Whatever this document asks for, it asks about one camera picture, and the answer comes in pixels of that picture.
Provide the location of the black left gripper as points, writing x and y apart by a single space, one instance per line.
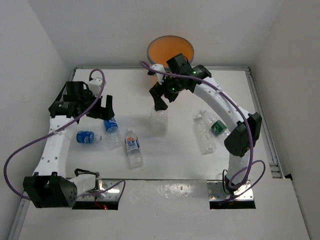
107 112

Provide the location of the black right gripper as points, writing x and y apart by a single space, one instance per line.
156 92

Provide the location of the clear bottle dark blue label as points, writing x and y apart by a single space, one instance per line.
113 136

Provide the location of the clear square bottle white cap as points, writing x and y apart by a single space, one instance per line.
158 122

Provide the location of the clear bottle green label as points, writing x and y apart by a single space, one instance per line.
215 125

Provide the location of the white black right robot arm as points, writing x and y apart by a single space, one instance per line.
244 127

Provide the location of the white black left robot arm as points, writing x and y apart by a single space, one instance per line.
48 187

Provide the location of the orange capybara waste bin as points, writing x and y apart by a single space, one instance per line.
166 47

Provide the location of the small bottle blue label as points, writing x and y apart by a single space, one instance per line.
88 137

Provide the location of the clear bottle orange white label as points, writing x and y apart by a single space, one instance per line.
132 145

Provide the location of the clear unlabelled crumpled bottle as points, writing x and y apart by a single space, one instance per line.
203 135

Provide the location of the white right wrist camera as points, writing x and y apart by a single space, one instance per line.
158 70

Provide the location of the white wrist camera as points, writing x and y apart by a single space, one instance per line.
158 70
95 85

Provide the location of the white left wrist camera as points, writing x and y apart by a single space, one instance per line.
95 85

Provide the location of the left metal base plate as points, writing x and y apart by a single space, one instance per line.
108 190

